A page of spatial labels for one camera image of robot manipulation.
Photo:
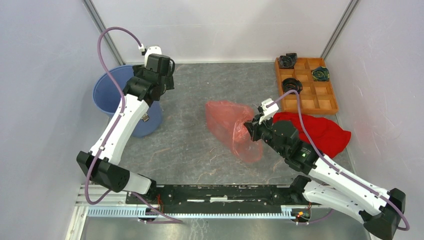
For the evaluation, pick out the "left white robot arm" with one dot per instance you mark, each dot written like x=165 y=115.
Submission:
x=101 y=163

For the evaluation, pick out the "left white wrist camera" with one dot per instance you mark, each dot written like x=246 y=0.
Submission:
x=146 y=51

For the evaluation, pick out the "red translucent trash bag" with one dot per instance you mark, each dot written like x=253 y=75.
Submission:
x=225 y=120

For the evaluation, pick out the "slotted cable duct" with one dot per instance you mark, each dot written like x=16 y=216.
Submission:
x=144 y=212

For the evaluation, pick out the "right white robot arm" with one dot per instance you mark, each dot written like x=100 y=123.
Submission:
x=327 y=183

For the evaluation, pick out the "red cloth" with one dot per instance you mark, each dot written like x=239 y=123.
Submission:
x=327 y=136

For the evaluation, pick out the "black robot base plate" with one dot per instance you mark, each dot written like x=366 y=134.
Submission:
x=224 y=199

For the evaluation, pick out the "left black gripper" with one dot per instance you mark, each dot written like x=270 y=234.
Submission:
x=168 y=80

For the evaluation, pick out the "black bag roll middle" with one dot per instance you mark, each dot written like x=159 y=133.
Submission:
x=291 y=83

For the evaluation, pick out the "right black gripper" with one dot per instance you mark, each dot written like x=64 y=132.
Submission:
x=254 y=126

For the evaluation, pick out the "dark green bag roll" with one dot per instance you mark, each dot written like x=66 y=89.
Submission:
x=321 y=74

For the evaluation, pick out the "blue plastic trash bin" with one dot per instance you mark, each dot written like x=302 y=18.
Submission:
x=107 y=98

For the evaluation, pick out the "black bag roll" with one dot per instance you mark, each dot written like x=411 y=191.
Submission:
x=291 y=83
x=287 y=61

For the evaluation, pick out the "black bag roll top left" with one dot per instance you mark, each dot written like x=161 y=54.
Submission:
x=287 y=61

